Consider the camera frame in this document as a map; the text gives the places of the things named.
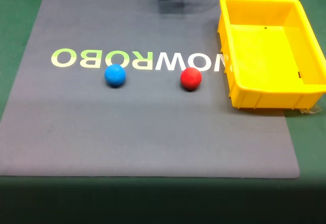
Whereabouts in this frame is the blue ball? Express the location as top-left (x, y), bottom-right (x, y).
top-left (104, 64), bottom-right (127, 87)

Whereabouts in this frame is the yellow plastic bin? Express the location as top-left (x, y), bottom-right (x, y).
top-left (217, 0), bottom-right (326, 109)

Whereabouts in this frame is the clear plastic scrap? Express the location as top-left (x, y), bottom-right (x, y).
top-left (299, 104), bottom-right (322, 115)

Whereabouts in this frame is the grey mat with NOWROBO print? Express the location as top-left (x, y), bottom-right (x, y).
top-left (0, 0), bottom-right (301, 179)

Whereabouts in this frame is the red ball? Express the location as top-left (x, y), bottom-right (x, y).
top-left (180, 67), bottom-right (203, 90)

